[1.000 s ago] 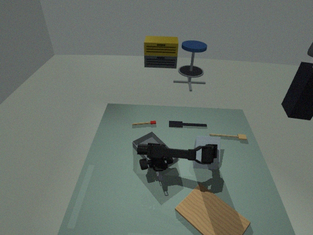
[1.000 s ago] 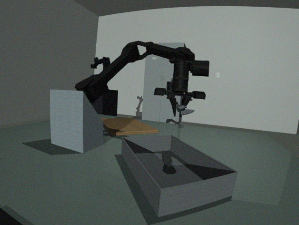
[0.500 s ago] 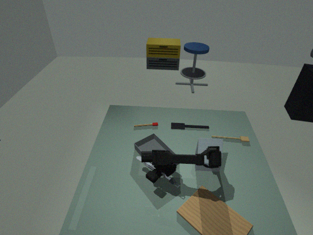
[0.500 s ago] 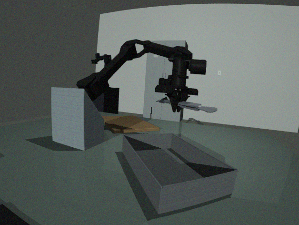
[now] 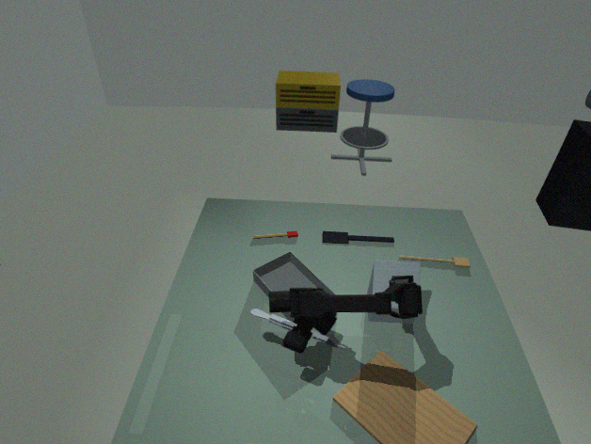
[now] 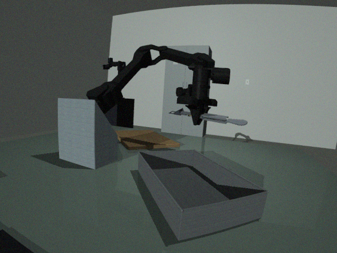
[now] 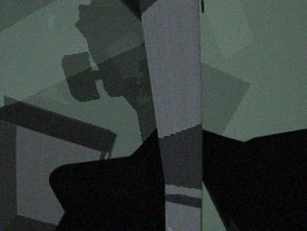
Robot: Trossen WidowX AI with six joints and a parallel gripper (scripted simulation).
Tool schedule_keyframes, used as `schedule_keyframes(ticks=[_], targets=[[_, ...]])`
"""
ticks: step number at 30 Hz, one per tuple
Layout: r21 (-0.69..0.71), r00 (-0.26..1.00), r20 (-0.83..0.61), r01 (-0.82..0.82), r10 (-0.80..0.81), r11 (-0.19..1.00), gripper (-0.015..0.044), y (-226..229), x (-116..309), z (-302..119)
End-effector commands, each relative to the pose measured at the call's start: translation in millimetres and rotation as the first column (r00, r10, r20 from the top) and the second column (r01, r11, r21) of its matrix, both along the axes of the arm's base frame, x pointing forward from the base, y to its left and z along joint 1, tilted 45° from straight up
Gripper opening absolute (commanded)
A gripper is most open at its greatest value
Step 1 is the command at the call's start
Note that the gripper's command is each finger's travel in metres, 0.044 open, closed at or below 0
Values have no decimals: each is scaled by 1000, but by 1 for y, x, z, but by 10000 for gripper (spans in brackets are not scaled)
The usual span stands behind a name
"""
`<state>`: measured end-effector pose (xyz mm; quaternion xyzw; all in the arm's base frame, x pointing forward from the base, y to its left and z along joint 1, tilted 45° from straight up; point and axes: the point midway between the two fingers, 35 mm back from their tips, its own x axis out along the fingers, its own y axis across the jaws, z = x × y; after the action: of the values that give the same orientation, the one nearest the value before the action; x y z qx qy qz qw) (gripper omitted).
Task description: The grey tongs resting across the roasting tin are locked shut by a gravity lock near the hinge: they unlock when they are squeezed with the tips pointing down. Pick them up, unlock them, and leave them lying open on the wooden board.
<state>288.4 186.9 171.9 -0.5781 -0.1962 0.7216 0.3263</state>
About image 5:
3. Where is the wooden board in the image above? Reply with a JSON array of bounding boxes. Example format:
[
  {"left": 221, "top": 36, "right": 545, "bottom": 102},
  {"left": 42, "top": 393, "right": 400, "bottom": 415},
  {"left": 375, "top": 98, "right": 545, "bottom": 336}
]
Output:
[{"left": 333, "top": 350, "right": 477, "bottom": 444}]

